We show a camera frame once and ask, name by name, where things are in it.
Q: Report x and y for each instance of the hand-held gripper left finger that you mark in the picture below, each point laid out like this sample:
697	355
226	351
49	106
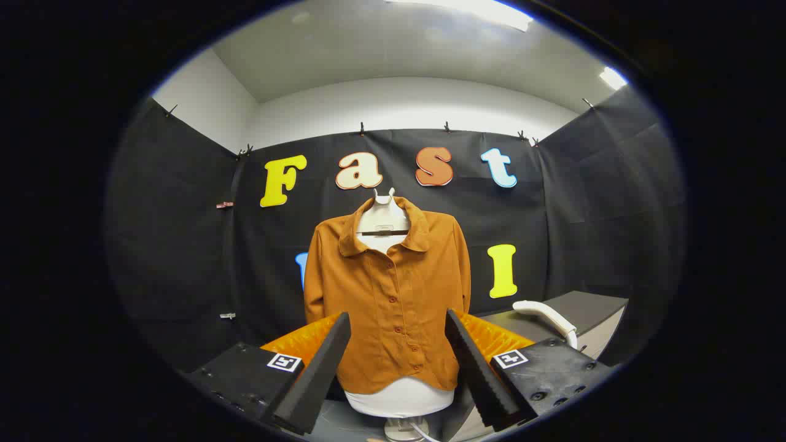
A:
319	374

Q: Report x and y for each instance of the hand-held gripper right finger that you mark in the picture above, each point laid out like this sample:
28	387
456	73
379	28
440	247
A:
479	374

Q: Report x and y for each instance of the white garment steamer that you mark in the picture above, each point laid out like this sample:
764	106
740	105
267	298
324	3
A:
540	310

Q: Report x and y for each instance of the brown button-up shirt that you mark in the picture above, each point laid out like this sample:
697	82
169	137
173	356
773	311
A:
393	294

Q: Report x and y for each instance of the white mannequin torso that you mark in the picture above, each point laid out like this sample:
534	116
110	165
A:
399	399

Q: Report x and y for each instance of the metal mannequin stand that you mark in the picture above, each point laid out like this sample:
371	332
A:
402	428

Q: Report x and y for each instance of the grey table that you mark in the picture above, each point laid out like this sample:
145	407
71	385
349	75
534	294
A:
589	307

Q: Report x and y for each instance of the black backdrop cloth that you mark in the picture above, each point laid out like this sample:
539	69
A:
184	258

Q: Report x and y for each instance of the small ceiling light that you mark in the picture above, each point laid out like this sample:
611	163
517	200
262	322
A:
613	78

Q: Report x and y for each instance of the long ceiling light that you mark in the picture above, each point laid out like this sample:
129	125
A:
485	9

